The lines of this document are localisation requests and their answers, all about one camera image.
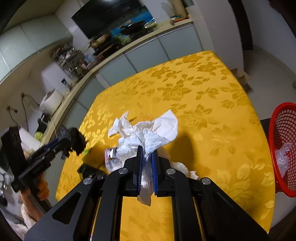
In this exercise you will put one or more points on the person's left forearm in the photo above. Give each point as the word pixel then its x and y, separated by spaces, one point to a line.
pixel 42 185

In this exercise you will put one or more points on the dark wooden door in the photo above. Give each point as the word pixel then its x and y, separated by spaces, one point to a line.
pixel 240 23

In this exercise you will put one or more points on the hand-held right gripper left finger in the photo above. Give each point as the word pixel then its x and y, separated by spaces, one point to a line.
pixel 139 166

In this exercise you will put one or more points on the yellow floral tablecloth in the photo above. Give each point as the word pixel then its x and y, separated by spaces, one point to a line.
pixel 185 92

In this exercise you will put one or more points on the black plastic bag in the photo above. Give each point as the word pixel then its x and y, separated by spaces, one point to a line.
pixel 75 140

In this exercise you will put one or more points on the brass cooking pot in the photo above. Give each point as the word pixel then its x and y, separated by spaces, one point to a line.
pixel 100 40

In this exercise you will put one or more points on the kitchen counter with cabinets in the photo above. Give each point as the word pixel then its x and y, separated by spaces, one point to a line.
pixel 148 55

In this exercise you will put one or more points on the metal spice rack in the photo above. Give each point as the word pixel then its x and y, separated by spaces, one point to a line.
pixel 69 60

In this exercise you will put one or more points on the blue backsplash panel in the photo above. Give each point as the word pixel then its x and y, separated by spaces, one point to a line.
pixel 143 17

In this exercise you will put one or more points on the large white tissue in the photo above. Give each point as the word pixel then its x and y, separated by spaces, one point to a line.
pixel 161 129

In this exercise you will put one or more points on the clear plastic bag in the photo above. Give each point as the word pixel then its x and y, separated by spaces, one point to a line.
pixel 283 157

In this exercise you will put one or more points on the pale upper wall cabinets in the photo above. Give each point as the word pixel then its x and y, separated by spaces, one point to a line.
pixel 27 41

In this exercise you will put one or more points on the clear plastic bottle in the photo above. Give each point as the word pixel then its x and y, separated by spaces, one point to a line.
pixel 167 9

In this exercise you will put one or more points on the cardboard box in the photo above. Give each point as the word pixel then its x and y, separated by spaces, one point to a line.
pixel 241 77

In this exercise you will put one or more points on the black wok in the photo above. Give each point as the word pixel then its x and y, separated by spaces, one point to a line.
pixel 131 29

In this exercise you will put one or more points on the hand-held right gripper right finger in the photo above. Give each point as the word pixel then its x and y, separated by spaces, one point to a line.
pixel 155 171

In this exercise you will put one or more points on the orange tray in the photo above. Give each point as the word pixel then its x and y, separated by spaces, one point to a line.
pixel 179 20

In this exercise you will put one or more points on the small black wrapper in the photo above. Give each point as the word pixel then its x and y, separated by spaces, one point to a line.
pixel 89 171

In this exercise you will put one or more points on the white rice cooker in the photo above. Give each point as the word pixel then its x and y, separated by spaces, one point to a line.
pixel 52 102

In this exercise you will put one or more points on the white foam fruit net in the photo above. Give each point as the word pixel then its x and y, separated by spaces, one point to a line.
pixel 179 166

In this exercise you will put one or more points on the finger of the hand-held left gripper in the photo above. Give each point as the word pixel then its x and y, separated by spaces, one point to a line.
pixel 53 143
pixel 62 151

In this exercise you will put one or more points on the clear printed plastic wrapper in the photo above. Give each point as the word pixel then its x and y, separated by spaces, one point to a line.
pixel 111 162

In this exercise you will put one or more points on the black range hood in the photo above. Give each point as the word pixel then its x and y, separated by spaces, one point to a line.
pixel 104 16

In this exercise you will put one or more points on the red plastic mesh basket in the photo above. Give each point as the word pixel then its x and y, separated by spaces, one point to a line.
pixel 277 120

